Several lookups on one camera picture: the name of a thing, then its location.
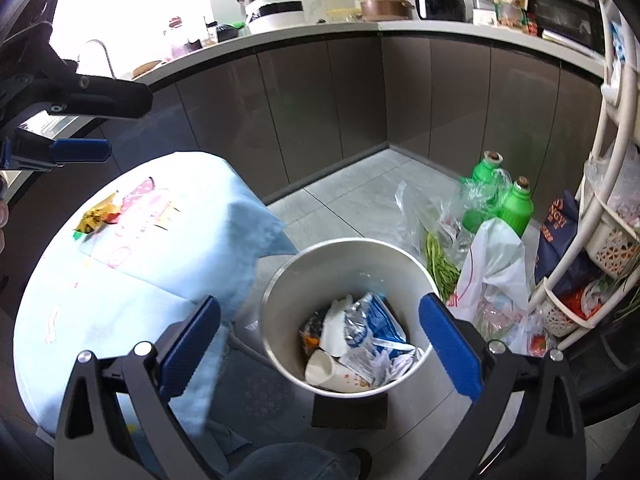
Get grey kitchen countertop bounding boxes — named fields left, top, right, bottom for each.
left=117, top=17, right=608, bottom=86

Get blue printed tablecloth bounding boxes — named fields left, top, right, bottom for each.
left=12, top=151, right=301, bottom=436

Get person's denim trouser leg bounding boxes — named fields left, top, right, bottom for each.
left=220, top=442, right=373, bottom=480

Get metal faucet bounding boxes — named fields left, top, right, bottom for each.
left=77, top=39, right=117, bottom=80

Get thin green plant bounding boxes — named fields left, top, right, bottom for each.
left=612, top=285, right=640, bottom=331

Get white woven basket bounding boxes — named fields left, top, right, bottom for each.
left=585, top=205, right=640, bottom=281
left=540, top=300, right=581, bottom=338

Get bunch of green beans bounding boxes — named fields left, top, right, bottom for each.
left=424, top=230, right=461, bottom=301

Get white printed sachet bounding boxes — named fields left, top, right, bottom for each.
left=337, top=347, right=381, bottom=386

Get white trash bin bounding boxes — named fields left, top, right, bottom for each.
left=260, top=237, right=442, bottom=401

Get dark base cabinets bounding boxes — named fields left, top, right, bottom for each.
left=60, top=35, right=603, bottom=211

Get clear plastic bag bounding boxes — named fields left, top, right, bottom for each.
left=394, top=180, right=481, bottom=281

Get crumpled white paper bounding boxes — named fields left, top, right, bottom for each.
left=372, top=347, right=426, bottom=386

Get white bag with red print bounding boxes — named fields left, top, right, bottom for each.
left=446, top=217, right=531, bottom=346

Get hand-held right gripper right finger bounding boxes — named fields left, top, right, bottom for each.
left=418, top=292, right=588, bottom=480

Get white storage rack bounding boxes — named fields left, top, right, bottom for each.
left=527, top=0, right=640, bottom=351

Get pink plastic item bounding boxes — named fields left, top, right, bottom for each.
left=165, top=17, right=188, bottom=58

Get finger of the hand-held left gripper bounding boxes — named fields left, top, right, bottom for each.
left=0, top=130, right=112, bottom=173
left=30, top=40, right=153, bottom=121

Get brown cooking pot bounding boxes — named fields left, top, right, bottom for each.
left=357, top=0, right=416, bottom=22

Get black air fryer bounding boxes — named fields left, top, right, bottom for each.
left=415, top=0, right=467, bottom=23

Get black microwave oven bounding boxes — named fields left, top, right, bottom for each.
left=525, top=0, right=606, bottom=53

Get white rice cooker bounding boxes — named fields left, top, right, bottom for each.
left=244, top=0, right=307, bottom=36

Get green plastic bottle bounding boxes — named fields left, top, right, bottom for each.
left=492, top=176, right=536, bottom=238
left=459, top=150, right=513, bottom=233

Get translucent plastic bag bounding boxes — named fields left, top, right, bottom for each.
left=584, top=142, right=640, bottom=221

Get yellow crumpled wrapper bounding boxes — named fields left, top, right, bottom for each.
left=72, top=191, right=123, bottom=238

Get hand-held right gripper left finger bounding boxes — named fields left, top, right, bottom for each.
left=52, top=295, right=223, bottom=480

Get white paper cup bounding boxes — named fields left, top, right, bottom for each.
left=304, top=349, right=373, bottom=395

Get orange snack bag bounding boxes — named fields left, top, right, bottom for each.
left=299, top=310, right=333, bottom=356

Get green printed food bag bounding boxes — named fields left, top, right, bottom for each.
left=491, top=0, right=530, bottom=31

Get red packet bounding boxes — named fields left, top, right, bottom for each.
left=562, top=285, right=601, bottom=321

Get blue plastic packet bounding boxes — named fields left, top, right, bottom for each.
left=345, top=292, right=416, bottom=356

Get white plastic bag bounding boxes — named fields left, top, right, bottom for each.
left=319, top=297, right=358, bottom=358

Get dark blue bag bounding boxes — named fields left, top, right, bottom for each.
left=532, top=190, right=583, bottom=286

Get dark brown block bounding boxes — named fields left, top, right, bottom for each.
left=311, top=392, right=390, bottom=431

